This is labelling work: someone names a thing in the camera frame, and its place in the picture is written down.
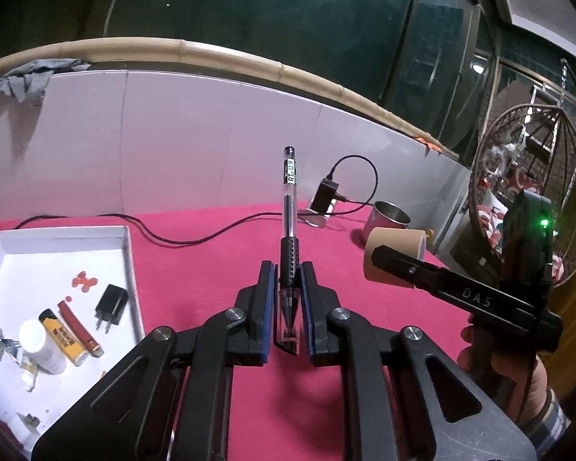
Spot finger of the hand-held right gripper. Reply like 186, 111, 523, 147
371, 245, 545, 320

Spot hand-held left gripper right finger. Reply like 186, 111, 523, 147
300, 262, 538, 461

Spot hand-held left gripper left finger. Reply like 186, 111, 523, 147
31, 260, 275, 461

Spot black clear gel pen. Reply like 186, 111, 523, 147
273, 145, 302, 356

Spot tan tape roll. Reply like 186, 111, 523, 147
363, 227, 429, 291

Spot white tray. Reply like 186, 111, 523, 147
0, 225, 146, 461

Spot person's right forearm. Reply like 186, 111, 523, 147
518, 386, 573, 454

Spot person's right hand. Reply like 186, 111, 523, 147
457, 324, 549, 426

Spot red white seat cushion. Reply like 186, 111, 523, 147
475, 204, 507, 250

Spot pink patterned towel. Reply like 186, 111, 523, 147
0, 202, 505, 461

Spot hanging wicker chair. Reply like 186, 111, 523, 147
468, 58, 576, 294

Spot white cylindrical device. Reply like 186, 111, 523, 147
300, 206, 339, 229

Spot stainless steel mug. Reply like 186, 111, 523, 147
363, 201, 412, 245

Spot black power adapter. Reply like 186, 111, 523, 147
313, 177, 339, 213

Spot black charger plug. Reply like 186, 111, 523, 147
93, 284, 129, 334

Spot orange plastic pieces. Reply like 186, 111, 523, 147
60, 271, 99, 298

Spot red lighter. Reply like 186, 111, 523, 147
56, 300, 105, 358

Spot yellow lighter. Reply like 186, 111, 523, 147
38, 310, 89, 367

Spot white plastic bottle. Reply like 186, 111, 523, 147
18, 319, 68, 375

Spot bamboo railing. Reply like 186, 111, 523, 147
0, 38, 462, 161

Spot silver metal trinket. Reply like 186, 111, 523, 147
0, 321, 22, 361

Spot grey cloth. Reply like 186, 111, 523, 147
0, 58, 93, 106

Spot long black cable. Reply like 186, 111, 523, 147
15, 199, 372, 247

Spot short looped black cable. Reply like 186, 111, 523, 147
327, 155, 379, 205

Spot window frame post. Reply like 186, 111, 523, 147
477, 0, 514, 154

